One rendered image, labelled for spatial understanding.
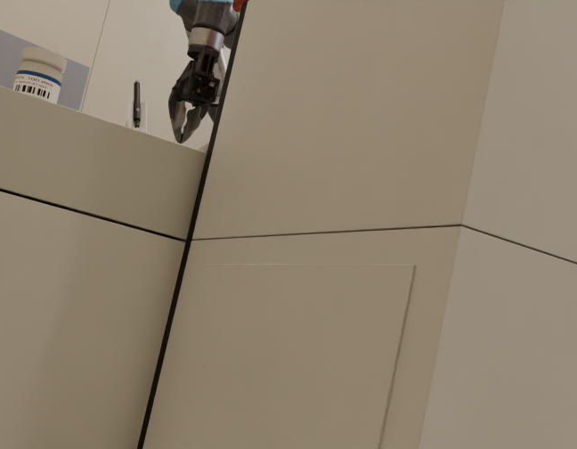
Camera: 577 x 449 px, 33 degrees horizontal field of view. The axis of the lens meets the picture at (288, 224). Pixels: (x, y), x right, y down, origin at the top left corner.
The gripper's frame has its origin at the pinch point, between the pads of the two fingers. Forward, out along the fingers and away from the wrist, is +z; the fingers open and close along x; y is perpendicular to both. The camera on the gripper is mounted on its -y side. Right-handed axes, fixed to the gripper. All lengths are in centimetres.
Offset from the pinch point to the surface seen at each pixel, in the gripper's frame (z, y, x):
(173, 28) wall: -299, -806, 242
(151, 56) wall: -259, -801, 225
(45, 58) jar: 6, 51, -42
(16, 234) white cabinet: 35, 59, -41
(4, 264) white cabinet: 39, 59, -42
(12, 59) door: -195, -759, 77
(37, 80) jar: 10, 51, -42
